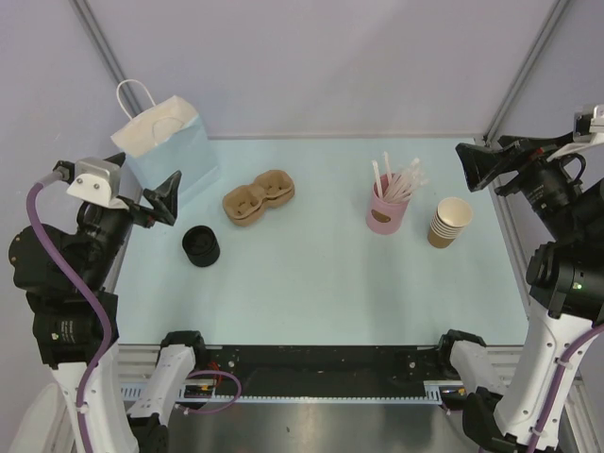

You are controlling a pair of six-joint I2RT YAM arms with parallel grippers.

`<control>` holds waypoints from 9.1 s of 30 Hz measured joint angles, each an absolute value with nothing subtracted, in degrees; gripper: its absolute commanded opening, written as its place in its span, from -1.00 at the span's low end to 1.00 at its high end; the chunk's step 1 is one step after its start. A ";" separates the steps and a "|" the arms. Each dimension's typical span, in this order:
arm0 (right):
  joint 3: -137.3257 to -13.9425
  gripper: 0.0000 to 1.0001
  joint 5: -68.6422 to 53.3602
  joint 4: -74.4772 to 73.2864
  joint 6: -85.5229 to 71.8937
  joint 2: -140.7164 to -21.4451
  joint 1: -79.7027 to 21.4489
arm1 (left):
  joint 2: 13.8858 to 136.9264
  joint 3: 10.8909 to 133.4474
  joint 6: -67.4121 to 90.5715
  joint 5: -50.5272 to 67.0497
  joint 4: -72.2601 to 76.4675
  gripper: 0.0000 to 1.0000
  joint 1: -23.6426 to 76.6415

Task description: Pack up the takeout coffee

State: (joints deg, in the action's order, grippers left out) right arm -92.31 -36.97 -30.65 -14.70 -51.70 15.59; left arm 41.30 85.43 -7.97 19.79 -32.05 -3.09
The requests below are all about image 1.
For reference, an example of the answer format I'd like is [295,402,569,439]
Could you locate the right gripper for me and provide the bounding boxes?
[456,127,581,238]

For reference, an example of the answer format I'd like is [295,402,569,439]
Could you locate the light blue paper bag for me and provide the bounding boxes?
[111,95,220,207]

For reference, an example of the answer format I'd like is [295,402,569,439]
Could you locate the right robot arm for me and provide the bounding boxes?
[435,134,603,452]

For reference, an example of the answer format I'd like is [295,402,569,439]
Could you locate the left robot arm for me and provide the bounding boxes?
[8,154,209,452]

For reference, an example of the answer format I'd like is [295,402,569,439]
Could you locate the stack of paper cups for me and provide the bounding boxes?
[428,197,474,249]

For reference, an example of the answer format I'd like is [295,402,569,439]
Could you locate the stack of black lids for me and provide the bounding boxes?
[182,226,220,268]

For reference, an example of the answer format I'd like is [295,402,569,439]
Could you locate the stacked brown pulp carriers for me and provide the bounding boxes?
[222,170,295,227]

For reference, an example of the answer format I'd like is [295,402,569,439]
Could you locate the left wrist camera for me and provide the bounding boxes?
[66,158,127,210]

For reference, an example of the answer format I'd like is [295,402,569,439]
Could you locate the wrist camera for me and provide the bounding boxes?
[547,104,603,161]
[66,158,127,210]

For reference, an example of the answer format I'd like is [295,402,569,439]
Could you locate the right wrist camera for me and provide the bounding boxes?
[547,104,603,161]

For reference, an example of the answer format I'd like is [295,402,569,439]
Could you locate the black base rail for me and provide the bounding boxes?
[193,345,459,399]

